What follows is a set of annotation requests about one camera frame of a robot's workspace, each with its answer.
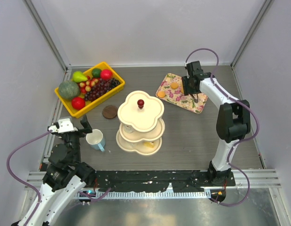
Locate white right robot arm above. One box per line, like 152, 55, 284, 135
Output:
181, 61, 251, 186

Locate metal serving tongs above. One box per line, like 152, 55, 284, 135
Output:
191, 94, 199, 104

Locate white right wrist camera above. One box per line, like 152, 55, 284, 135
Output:
184, 62, 189, 78

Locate red apple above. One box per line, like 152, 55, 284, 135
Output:
71, 97, 86, 110
100, 69, 113, 81

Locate brown round coaster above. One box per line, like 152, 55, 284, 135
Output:
102, 105, 118, 119

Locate green melon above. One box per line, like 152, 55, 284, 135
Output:
58, 81, 80, 100

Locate green lime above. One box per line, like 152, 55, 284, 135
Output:
91, 68, 102, 78

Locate red yellow cherries cluster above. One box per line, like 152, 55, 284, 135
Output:
78, 78, 99, 95

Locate purple grape bunch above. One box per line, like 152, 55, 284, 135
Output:
84, 78, 120, 102

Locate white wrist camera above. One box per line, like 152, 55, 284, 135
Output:
184, 62, 189, 78
47, 118, 78, 134

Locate floral serving tray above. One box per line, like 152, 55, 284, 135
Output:
156, 73, 208, 113

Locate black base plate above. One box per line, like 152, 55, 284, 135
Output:
96, 170, 236, 193

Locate yellow plastic fruit bin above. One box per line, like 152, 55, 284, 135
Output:
55, 62, 125, 118

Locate green pear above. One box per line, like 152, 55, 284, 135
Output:
72, 71, 88, 83

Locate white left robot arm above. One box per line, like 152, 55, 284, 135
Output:
7, 116, 96, 226

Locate cream three-tier cake stand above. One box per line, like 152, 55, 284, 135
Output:
116, 90, 165, 156

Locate white cable duct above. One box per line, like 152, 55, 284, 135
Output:
36, 191, 212, 200

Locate grey white cream cake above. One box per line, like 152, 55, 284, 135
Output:
124, 125, 134, 133

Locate red apple front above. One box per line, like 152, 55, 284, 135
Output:
71, 97, 86, 110

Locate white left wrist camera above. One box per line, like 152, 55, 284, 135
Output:
47, 118, 78, 134

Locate red apple back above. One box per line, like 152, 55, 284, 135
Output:
100, 69, 113, 81

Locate blue white mug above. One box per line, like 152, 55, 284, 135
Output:
86, 129, 106, 152

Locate yellow swiss roll cake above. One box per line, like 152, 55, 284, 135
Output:
143, 142, 155, 149

